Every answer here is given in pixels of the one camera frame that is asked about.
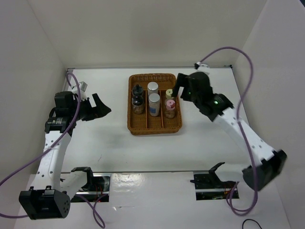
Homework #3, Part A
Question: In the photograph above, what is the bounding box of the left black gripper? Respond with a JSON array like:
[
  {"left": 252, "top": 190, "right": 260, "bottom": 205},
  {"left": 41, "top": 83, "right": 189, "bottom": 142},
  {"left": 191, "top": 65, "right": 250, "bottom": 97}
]
[{"left": 70, "top": 93, "right": 111, "bottom": 121}]

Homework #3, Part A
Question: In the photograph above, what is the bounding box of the yellow-lid spice bottle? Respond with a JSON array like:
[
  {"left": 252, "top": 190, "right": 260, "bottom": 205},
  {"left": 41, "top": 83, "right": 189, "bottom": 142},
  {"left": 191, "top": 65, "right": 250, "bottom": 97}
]
[{"left": 165, "top": 89, "right": 175, "bottom": 100}]

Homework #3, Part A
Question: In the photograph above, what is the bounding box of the silver-lid blue-label bottle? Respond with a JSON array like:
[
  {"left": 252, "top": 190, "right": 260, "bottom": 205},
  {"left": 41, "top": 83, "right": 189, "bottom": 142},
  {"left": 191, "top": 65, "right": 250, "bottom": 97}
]
[
  {"left": 147, "top": 82, "right": 159, "bottom": 96},
  {"left": 148, "top": 93, "right": 160, "bottom": 117}
]

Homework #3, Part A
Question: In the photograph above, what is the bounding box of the pink-lid spice bottle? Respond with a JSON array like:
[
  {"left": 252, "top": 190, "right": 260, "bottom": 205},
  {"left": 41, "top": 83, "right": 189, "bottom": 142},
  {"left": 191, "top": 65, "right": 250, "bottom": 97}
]
[{"left": 165, "top": 99, "right": 176, "bottom": 119}]

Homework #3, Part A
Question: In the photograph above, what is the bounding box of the black-lid spice bottle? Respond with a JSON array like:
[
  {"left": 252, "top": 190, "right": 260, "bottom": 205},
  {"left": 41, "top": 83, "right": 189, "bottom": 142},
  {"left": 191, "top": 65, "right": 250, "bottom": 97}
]
[
  {"left": 132, "top": 84, "right": 143, "bottom": 96},
  {"left": 132, "top": 95, "right": 144, "bottom": 115}
]

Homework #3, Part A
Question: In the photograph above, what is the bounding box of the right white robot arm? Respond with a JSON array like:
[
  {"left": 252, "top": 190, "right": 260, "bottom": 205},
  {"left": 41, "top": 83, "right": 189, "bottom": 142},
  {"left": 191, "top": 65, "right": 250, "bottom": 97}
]
[{"left": 172, "top": 72, "right": 287, "bottom": 191}]

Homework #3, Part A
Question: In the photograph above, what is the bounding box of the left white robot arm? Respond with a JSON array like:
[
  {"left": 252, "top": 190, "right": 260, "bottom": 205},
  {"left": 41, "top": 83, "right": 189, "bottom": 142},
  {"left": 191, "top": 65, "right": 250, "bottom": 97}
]
[{"left": 19, "top": 91, "right": 111, "bottom": 220}]

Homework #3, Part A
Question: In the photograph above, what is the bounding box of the brown wicker divided tray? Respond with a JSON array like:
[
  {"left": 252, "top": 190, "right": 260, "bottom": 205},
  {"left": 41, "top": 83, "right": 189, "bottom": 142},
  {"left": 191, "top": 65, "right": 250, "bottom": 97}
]
[{"left": 127, "top": 73, "right": 183, "bottom": 135}]

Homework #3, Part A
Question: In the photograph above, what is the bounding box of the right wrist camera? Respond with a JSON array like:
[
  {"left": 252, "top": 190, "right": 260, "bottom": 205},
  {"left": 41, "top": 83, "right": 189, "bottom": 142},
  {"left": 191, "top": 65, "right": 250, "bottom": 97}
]
[{"left": 194, "top": 62, "right": 210, "bottom": 76}]

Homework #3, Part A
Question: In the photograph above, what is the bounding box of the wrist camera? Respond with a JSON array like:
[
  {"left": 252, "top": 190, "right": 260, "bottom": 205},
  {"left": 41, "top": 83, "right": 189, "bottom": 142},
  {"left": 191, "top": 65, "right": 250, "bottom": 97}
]
[
  {"left": 71, "top": 82, "right": 88, "bottom": 101},
  {"left": 194, "top": 62, "right": 210, "bottom": 76}
]

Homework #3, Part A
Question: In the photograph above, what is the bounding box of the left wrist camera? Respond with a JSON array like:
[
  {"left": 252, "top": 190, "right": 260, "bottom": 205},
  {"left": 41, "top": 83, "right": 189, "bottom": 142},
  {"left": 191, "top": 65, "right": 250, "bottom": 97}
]
[{"left": 71, "top": 82, "right": 88, "bottom": 101}]

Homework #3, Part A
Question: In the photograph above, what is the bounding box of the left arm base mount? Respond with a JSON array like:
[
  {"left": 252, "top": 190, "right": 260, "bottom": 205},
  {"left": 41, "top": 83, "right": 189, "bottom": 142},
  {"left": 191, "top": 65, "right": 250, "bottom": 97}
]
[{"left": 71, "top": 173, "right": 111, "bottom": 203}]

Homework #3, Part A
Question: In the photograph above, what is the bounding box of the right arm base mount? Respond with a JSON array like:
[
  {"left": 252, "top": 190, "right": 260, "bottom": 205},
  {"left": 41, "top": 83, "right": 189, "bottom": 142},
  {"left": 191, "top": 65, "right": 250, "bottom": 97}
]
[{"left": 190, "top": 162, "right": 239, "bottom": 201}]

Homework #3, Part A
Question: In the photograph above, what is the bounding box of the thin black cable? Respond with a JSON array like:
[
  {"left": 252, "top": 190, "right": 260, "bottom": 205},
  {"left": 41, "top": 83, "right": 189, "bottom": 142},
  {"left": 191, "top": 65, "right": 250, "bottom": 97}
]
[{"left": 242, "top": 218, "right": 263, "bottom": 229}]

